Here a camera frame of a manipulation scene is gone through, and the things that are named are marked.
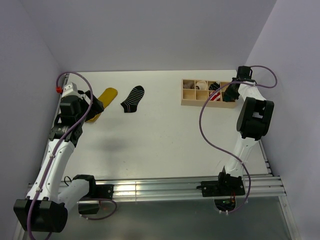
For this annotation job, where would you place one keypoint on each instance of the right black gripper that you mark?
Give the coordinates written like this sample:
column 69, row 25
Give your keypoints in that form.
column 227, row 90

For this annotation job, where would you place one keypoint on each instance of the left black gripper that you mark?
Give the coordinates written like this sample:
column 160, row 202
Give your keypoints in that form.
column 97, row 107

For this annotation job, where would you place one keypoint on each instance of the red white santa sock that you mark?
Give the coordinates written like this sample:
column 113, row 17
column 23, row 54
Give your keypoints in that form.
column 216, row 97

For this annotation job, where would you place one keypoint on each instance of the wooden compartment box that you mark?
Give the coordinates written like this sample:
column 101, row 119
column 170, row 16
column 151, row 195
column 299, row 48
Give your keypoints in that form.
column 197, row 98

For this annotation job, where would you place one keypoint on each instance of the black white striped ankle sock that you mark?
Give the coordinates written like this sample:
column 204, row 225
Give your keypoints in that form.
column 130, row 104

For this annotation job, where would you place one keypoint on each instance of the dark green reindeer sock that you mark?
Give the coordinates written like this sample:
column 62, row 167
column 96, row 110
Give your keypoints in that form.
column 228, row 99

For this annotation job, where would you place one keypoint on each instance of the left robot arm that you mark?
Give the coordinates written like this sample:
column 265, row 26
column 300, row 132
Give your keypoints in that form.
column 45, row 208

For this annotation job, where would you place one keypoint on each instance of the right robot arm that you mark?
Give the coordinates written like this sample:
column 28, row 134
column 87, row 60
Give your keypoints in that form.
column 253, row 123

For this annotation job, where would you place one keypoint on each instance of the black rolled sock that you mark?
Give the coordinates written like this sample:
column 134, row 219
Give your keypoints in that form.
column 214, row 86

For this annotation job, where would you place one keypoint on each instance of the mustard yellow sock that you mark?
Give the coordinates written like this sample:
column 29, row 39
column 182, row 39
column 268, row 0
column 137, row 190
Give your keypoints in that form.
column 106, row 98

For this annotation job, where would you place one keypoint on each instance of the cream rolled sock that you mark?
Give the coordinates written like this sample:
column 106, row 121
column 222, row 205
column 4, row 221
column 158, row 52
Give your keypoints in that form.
column 201, row 85

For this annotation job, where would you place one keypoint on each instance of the beige rolled sock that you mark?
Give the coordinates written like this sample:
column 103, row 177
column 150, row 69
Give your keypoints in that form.
column 188, row 84

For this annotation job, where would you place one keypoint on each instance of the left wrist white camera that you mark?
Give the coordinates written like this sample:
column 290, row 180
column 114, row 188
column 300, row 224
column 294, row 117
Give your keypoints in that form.
column 68, row 90

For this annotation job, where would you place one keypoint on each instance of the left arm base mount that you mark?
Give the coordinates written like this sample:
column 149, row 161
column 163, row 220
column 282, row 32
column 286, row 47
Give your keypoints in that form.
column 88, row 205

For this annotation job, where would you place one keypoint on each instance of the aluminium front rail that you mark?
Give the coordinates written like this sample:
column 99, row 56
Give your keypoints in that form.
column 184, row 188

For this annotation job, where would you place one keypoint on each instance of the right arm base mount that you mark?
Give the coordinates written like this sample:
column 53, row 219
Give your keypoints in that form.
column 224, row 195

